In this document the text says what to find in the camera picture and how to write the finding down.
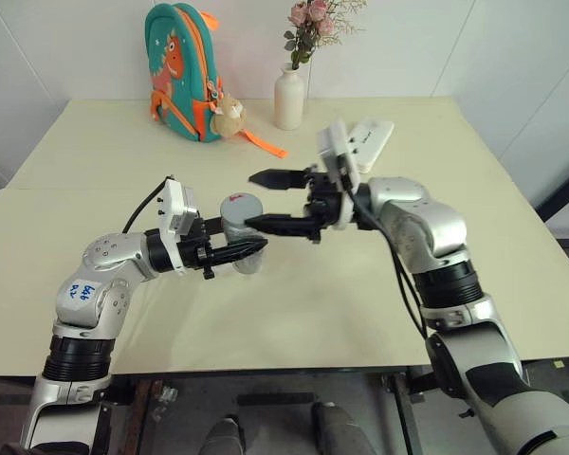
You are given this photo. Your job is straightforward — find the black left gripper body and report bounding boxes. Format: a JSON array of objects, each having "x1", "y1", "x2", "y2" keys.
[{"x1": 176, "y1": 215, "x2": 227, "y2": 282}]

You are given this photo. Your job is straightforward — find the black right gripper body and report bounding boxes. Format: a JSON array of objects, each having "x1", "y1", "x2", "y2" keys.
[{"x1": 303, "y1": 165, "x2": 351, "y2": 229}]

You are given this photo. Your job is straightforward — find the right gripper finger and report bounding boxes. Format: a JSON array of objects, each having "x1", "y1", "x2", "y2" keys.
[
  {"x1": 248, "y1": 169, "x2": 310, "y2": 191},
  {"x1": 244, "y1": 213, "x2": 322, "y2": 245}
]

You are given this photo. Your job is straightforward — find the grey jar lid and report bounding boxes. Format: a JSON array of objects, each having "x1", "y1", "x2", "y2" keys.
[{"x1": 219, "y1": 191, "x2": 266, "y2": 228}]

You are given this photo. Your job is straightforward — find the white ceramic vase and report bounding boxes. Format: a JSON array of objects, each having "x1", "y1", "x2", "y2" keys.
[{"x1": 273, "y1": 65, "x2": 306, "y2": 132}]

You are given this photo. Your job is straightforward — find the beige plush toy pendant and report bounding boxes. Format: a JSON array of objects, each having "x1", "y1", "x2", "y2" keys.
[{"x1": 211, "y1": 93, "x2": 248, "y2": 139}]

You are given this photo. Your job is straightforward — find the teal dinosaur backpack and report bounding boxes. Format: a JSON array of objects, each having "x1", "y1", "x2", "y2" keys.
[{"x1": 144, "y1": 2, "x2": 291, "y2": 160}]

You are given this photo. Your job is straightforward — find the black metal table crossbar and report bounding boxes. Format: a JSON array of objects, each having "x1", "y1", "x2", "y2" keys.
[{"x1": 236, "y1": 391, "x2": 315, "y2": 407}]

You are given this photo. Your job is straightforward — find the pink flower bouquet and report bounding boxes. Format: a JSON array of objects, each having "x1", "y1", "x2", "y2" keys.
[{"x1": 283, "y1": 0, "x2": 368, "y2": 72}]

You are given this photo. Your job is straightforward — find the dark rounded shape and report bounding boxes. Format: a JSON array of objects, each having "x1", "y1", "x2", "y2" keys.
[
  {"x1": 202, "y1": 415, "x2": 243, "y2": 455},
  {"x1": 310, "y1": 401, "x2": 378, "y2": 455}
]

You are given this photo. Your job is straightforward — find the black furniture piece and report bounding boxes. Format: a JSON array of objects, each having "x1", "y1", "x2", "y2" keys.
[{"x1": 532, "y1": 150, "x2": 569, "y2": 248}]

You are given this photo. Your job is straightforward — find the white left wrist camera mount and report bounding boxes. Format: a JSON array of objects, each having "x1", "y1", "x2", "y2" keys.
[{"x1": 156, "y1": 178, "x2": 201, "y2": 279}]

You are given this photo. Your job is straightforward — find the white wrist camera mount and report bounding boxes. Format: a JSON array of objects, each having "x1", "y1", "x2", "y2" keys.
[
  {"x1": 156, "y1": 178, "x2": 201, "y2": 279},
  {"x1": 316, "y1": 119, "x2": 362, "y2": 231}
]

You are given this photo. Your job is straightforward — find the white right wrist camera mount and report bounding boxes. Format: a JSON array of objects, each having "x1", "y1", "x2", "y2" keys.
[{"x1": 316, "y1": 119, "x2": 362, "y2": 231}]

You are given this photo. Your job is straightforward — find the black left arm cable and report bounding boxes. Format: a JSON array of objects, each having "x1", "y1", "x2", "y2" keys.
[{"x1": 122, "y1": 175, "x2": 173, "y2": 234}]

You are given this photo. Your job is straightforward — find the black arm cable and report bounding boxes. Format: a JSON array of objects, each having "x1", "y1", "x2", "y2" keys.
[
  {"x1": 122, "y1": 175, "x2": 173, "y2": 234},
  {"x1": 353, "y1": 187, "x2": 431, "y2": 340}
]

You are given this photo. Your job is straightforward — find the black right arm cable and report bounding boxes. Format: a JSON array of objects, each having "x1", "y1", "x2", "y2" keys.
[{"x1": 353, "y1": 187, "x2": 431, "y2": 340}]

